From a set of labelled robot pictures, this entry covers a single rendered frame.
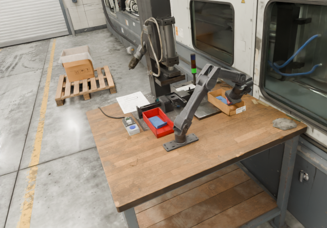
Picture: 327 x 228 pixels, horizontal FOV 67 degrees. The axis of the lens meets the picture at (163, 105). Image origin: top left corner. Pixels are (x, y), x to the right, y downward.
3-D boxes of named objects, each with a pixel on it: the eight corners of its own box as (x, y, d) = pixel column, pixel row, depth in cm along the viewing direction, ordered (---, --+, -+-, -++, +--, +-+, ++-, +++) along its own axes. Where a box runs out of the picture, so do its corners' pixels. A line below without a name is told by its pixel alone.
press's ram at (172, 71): (162, 91, 161) (155, 46, 147) (148, 78, 182) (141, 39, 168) (186, 83, 166) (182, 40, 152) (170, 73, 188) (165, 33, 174)
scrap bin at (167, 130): (157, 138, 146) (155, 130, 143) (143, 119, 166) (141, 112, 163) (175, 132, 149) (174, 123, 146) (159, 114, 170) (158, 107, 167)
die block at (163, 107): (165, 113, 170) (164, 103, 167) (159, 107, 179) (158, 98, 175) (190, 105, 176) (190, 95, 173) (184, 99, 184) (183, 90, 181)
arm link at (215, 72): (237, 71, 150) (201, 61, 132) (249, 74, 143) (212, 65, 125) (230, 90, 153) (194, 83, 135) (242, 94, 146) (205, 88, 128)
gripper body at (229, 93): (232, 90, 161) (236, 83, 155) (241, 102, 157) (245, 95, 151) (224, 92, 159) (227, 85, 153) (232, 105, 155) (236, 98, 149)
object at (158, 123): (158, 130, 153) (157, 126, 151) (147, 119, 165) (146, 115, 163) (167, 125, 156) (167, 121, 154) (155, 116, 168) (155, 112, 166)
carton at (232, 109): (229, 117, 158) (229, 107, 154) (208, 102, 178) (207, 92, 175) (245, 111, 161) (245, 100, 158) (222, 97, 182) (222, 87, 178)
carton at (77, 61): (67, 73, 515) (60, 49, 491) (97, 66, 526) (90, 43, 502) (65, 84, 457) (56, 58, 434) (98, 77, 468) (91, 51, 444)
